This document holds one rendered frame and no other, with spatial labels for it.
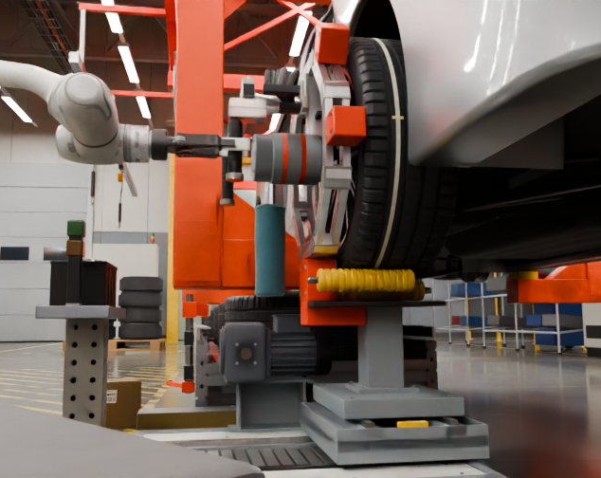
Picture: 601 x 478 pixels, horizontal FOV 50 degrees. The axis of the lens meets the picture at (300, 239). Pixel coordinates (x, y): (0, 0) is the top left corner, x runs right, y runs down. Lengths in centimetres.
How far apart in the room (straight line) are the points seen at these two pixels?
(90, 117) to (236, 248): 89
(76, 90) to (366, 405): 94
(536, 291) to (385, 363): 301
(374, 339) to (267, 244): 40
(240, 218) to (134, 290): 795
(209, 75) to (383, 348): 111
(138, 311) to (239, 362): 814
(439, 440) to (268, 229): 72
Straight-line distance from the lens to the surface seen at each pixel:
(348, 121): 146
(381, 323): 174
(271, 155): 172
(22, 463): 37
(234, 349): 193
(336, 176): 152
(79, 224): 168
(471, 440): 161
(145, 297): 1003
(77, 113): 141
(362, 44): 169
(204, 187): 218
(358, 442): 153
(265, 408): 212
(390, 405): 160
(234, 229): 218
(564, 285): 477
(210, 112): 225
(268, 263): 181
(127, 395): 270
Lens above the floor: 41
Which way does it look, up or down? 7 degrees up
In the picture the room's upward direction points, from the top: straight up
